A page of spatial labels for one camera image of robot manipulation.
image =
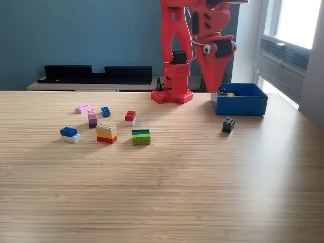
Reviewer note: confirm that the yellow toy digger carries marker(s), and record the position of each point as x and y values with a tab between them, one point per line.
225	94

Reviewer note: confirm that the blue plastic bin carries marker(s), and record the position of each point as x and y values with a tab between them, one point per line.
240	106

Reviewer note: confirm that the red and white brick stack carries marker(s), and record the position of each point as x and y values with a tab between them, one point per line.
130	116

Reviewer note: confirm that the small blue brick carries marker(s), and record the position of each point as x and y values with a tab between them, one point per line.
105	112

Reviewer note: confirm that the black brick stack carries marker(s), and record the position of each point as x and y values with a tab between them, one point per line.
228	126

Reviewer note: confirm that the grey radiator unit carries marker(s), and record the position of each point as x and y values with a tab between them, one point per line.
281	65

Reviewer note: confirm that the bright window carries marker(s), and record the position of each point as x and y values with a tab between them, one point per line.
296	20

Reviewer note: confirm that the green brick stack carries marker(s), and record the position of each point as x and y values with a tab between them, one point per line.
141	139

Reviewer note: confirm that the tan yellow red brick stack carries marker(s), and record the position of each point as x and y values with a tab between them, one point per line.
106	134

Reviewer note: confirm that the pink purple brick stack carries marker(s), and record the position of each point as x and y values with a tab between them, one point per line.
92	120

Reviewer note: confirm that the blue and white brick stack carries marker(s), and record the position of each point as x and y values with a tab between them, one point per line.
69	134

